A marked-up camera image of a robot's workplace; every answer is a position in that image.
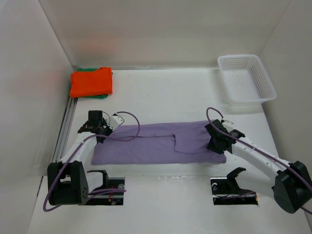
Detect lavender t shirt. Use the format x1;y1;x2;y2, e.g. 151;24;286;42
91;121;227;165

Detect green t shirt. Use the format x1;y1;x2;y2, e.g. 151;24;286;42
77;68;108;99

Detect orange t shirt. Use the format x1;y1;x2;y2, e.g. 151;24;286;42
70;67;113;98

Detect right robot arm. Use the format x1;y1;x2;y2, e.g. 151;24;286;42
205;119;312;214

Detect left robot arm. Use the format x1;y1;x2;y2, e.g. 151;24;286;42
44;110;112;208

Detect white plastic laundry basket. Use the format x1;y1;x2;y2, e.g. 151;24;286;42
217;54;277;106

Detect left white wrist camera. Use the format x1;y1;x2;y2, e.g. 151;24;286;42
109;113;125;131

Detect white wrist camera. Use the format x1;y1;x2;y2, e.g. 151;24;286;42
109;113;125;131
221;119;234;132

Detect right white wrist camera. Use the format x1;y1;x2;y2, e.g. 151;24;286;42
221;119;234;132

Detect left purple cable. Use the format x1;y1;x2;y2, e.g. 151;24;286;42
43;111;140;213

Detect purple cable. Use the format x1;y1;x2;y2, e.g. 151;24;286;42
43;111;140;213
206;107;312;215

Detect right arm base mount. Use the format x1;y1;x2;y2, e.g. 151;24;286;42
210;167;258;205

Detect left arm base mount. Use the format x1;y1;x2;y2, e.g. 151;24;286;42
84;177;125;206

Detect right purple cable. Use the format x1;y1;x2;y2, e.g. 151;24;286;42
206;107;312;215

